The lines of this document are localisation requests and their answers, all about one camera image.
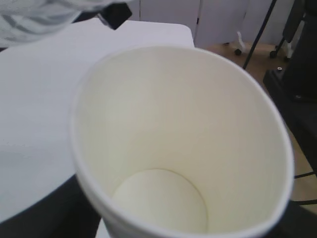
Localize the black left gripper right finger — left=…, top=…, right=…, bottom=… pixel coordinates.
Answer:
left=271, top=200, right=317, bottom=238

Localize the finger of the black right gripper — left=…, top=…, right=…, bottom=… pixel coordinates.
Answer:
left=98, top=2, right=132, bottom=30

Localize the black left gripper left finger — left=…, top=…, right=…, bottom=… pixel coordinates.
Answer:
left=0, top=176, right=101, bottom=238

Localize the clear water bottle green label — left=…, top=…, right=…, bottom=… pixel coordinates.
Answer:
left=0, top=0, right=128, bottom=49

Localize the white paper cup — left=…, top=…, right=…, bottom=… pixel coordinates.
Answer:
left=69, top=46, right=294, bottom=238

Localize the white rolling partition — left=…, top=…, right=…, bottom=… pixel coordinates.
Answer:
left=128, top=0, right=290, bottom=56

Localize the black equipment case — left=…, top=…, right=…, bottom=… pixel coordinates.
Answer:
left=263, top=0, right=317, bottom=175

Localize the black tripod stand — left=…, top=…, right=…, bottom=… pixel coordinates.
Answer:
left=242, top=0, right=277, bottom=69

